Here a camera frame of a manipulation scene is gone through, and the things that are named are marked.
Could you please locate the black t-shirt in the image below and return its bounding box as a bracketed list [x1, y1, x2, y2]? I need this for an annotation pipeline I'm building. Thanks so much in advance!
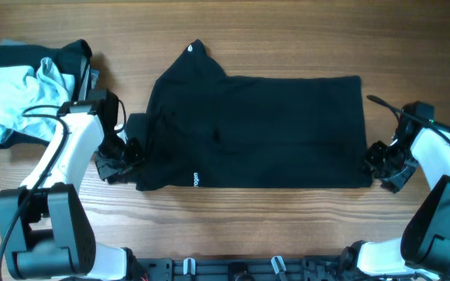
[127, 41, 372, 191]

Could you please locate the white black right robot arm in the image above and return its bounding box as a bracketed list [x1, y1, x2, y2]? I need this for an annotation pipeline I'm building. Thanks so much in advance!
[335, 123, 450, 280]

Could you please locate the folded black garment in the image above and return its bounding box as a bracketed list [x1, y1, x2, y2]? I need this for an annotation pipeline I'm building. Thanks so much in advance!
[0, 39, 93, 150]

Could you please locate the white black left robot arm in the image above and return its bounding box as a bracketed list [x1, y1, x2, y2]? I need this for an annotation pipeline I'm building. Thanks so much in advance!
[0, 100, 150, 280]

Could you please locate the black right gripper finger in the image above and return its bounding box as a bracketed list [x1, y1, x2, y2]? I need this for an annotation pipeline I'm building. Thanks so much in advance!
[363, 141, 388, 174]
[380, 167, 416, 194]

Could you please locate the crumpled light grey garment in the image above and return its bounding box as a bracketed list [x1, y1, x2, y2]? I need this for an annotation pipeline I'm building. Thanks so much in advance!
[0, 58, 75, 144]

